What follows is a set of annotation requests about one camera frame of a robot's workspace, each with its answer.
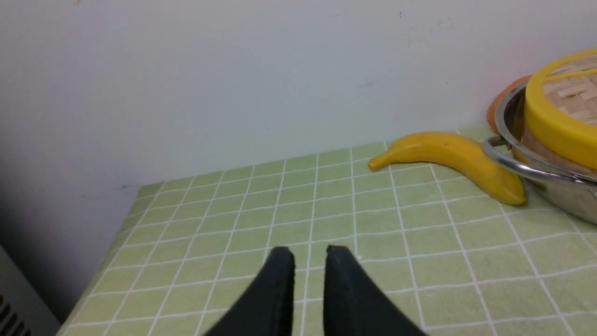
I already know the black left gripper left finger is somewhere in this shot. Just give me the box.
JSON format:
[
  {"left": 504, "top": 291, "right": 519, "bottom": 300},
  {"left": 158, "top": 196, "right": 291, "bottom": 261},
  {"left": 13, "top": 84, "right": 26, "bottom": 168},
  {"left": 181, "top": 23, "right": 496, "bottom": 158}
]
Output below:
[{"left": 206, "top": 247, "right": 296, "bottom": 336}]

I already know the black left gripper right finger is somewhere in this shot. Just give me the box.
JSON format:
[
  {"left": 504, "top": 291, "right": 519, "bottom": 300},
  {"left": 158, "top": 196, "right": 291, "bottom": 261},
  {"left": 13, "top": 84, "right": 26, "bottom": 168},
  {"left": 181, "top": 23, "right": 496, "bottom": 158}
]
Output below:
[{"left": 323, "top": 245, "right": 426, "bottom": 336}]

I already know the yellow bamboo steamer basket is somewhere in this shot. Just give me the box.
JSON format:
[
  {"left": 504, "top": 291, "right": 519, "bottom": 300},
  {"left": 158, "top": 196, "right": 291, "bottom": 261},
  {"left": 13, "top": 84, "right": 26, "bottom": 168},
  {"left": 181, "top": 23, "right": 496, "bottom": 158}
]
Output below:
[{"left": 521, "top": 126, "right": 597, "bottom": 179}]

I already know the yellow woven bamboo steamer lid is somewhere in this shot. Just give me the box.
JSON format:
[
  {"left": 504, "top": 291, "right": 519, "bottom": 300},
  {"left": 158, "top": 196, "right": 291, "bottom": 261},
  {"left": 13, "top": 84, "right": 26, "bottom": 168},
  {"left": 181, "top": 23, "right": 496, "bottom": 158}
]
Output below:
[{"left": 524, "top": 49, "right": 597, "bottom": 169}]

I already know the stainless steel pot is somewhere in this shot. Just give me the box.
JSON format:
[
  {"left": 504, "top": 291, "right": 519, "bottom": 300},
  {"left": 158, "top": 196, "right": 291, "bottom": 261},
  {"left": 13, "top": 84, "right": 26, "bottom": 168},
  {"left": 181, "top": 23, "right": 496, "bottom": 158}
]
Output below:
[{"left": 482, "top": 78, "right": 597, "bottom": 224}]

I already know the green tiled tablecloth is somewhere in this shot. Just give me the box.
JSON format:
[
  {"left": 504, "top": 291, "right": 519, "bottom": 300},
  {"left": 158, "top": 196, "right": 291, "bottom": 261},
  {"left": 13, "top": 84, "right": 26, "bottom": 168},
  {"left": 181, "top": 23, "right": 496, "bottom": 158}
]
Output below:
[{"left": 58, "top": 143, "right": 597, "bottom": 336}]

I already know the yellow banana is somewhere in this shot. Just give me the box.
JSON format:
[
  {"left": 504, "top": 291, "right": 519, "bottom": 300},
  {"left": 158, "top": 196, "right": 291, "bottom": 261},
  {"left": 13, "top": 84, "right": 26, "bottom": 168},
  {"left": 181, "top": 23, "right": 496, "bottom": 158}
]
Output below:
[{"left": 368, "top": 132, "right": 527, "bottom": 206}]

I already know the orange fruit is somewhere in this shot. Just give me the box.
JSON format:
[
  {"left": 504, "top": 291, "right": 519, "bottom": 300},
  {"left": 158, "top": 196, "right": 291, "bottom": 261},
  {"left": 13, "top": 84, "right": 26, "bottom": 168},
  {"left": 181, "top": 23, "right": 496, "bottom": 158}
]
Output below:
[{"left": 486, "top": 75, "right": 533, "bottom": 136}]

